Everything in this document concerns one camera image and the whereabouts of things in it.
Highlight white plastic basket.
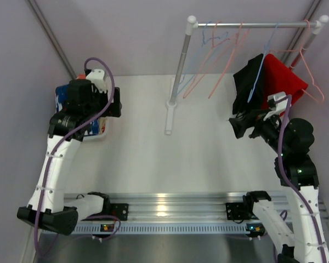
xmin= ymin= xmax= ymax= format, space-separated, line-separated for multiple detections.
xmin=83 ymin=117 xmax=109 ymax=142

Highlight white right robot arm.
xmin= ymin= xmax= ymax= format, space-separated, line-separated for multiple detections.
xmin=229 ymin=110 xmax=329 ymax=262

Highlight pink wire hanger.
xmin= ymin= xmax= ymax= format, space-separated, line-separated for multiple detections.
xmin=183 ymin=21 xmax=241 ymax=99

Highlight orange white patterned trousers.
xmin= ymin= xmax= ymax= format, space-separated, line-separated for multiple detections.
xmin=77 ymin=69 xmax=107 ymax=140

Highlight white clothes rack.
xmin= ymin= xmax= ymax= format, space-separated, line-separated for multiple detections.
xmin=164 ymin=15 xmax=329 ymax=135

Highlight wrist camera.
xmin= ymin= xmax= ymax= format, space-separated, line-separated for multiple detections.
xmin=263 ymin=92 xmax=288 ymax=121
xmin=86 ymin=69 xmax=107 ymax=93

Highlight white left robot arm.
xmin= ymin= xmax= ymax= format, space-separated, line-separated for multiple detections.
xmin=17 ymin=79 xmax=122 ymax=236

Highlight grey slotted cable duct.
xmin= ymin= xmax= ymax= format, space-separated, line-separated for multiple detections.
xmin=73 ymin=222 xmax=253 ymax=235

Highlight blue wire hanger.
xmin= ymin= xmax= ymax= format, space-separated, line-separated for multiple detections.
xmin=175 ymin=23 xmax=231 ymax=99

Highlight blue patterned trousers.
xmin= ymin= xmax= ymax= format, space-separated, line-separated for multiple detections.
xmin=55 ymin=85 xmax=103 ymax=137

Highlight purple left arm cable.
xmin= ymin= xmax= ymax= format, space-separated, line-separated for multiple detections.
xmin=32 ymin=57 xmax=121 ymax=257

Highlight black drawstring trousers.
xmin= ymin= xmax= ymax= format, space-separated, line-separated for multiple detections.
xmin=232 ymin=53 xmax=265 ymax=121

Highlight blue hanger with black trousers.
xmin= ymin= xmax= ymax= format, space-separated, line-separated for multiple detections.
xmin=247 ymin=23 xmax=279 ymax=103

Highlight red trousers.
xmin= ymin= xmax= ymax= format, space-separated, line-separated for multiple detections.
xmin=261 ymin=54 xmax=308 ymax=110

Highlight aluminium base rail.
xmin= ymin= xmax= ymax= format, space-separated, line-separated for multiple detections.
xmin=109 ymin=192 xmax=246 ymax=223

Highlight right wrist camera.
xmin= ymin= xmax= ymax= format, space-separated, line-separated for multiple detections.
xmin=263 ymin=92 xmax=288 ymax=121

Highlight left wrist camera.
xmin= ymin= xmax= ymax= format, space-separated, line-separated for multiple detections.
xmin=86 ymin=69 xmax=107 ymax=93

